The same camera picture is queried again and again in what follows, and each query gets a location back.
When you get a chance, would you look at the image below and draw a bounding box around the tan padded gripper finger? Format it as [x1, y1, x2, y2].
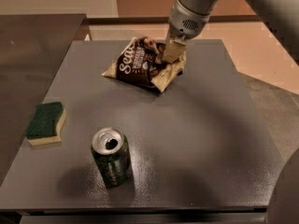
[163, 39, 187, 63]

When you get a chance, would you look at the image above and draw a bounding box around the brown chip bag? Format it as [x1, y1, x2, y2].
[102, 37, 186, 92]

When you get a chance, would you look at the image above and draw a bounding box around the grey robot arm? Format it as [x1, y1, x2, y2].
[163, 0, 299, 63]

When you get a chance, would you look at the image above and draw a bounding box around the green soda can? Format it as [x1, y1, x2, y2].
[91, 127, 132, 188]

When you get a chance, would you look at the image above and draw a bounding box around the green yellow sponge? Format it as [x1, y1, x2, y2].
[26, 102, 66, 146]

